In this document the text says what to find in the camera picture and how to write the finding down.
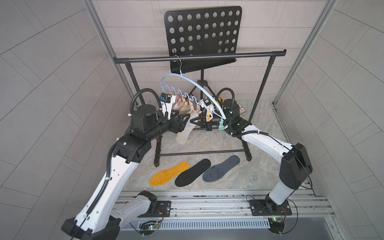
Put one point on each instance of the yellow insole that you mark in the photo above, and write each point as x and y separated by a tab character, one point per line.
164	176

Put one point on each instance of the grey dark-edged insole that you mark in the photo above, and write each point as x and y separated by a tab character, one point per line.
216	172

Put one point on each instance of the grey yellow-edged insole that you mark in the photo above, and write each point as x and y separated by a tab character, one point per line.
182	137

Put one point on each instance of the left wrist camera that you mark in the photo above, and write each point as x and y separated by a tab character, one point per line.
167	102

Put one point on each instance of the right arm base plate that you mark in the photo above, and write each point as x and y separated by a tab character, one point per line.
264	207

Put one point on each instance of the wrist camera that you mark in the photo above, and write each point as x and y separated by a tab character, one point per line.
167	102
209	105

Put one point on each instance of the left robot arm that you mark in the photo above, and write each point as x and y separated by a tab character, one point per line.
151	116

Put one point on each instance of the left circuit board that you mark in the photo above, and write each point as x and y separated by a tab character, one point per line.
148	228

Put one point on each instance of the right circuit board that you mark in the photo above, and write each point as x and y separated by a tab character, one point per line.
277	225

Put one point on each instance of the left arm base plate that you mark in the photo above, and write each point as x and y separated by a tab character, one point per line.
162	209

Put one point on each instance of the black clothes rack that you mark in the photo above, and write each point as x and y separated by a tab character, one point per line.
180	60

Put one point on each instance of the green clothes peg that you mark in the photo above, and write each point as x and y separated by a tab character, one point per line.
221	126

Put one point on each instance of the white black insole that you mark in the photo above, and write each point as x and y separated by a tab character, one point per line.
190	175

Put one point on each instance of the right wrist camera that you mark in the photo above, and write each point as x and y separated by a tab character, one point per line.
209	105

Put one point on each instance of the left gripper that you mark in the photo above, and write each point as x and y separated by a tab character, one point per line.
179	126

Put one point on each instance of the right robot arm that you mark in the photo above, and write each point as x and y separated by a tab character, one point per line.
295	164

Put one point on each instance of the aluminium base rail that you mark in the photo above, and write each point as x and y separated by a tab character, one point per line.
214	210

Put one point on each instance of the circuit board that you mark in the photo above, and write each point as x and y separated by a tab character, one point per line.
148	228
277	225

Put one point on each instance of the yellow clothes peg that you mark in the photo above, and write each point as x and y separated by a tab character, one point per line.
209	116

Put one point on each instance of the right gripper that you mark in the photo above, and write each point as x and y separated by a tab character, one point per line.
209	125

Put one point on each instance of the black music stand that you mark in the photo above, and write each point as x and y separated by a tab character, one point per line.
206	31

